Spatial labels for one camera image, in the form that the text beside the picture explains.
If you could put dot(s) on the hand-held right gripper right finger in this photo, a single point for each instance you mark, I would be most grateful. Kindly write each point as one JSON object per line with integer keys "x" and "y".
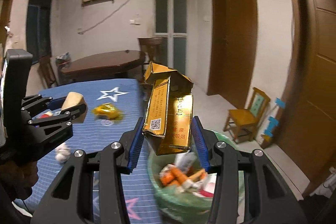
{"x": 200, "y": 145}

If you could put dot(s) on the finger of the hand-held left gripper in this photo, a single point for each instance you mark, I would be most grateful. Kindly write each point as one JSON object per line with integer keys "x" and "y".
{"x": 65, "y": 116}
{"x": 39, "y": 103}

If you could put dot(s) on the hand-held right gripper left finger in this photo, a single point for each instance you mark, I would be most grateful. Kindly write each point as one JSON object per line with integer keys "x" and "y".
{"x": 135, "y": 150}

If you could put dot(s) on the white sock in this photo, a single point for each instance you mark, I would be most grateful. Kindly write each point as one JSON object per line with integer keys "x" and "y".
{"x": 63, "y": 153}

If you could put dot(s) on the gold cigarette box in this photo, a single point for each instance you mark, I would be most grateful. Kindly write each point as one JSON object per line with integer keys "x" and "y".
{"x": 168, "y": 108}

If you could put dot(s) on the bin with green bag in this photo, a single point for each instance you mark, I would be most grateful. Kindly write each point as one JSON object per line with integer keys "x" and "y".
{"x": 178, "y": 203}

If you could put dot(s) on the person's left forearm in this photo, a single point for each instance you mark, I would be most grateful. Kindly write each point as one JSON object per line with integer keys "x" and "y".
{"x": 23, "y": 176}

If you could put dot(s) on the dark wooden chair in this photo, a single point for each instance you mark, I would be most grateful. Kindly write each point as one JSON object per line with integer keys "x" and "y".
{"x": 151, "y": 48}
{"x": 46, "y": 69}

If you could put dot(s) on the yellow plastic wrapper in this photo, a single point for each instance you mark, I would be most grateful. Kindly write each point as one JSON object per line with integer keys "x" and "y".
{"x": 106, "y": 109}

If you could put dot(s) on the small yellow wooden chair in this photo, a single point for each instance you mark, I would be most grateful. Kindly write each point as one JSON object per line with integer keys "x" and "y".
{"x": 241, "y": 116}

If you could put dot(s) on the dark bag with items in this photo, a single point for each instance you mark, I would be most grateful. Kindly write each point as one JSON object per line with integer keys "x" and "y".
{"x": 63, "y": 59}

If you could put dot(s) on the dark wooden dining table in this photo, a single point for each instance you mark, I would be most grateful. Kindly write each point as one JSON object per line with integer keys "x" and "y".
{"x": 105, "y": 61}

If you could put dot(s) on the blue tape piece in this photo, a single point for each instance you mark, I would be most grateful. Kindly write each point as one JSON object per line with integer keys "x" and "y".
{"x": 269, "y": 133}
{"x": 273, "y": 123}
{"x": 280, "y": 103}

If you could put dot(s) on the dark window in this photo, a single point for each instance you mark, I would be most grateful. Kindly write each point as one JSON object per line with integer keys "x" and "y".
{"x": 38, "y": 24}

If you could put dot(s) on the brown wooden door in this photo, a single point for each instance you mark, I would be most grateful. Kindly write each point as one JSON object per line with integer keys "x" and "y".
{"x": 233, "y": 35}

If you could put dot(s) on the frosted glass double door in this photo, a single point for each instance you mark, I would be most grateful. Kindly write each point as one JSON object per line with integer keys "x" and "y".
{"x": 170, "y": 16}

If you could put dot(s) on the large brown panelled door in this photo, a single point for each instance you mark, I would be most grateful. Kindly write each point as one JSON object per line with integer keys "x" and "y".
{"x": 315, "y": 69}

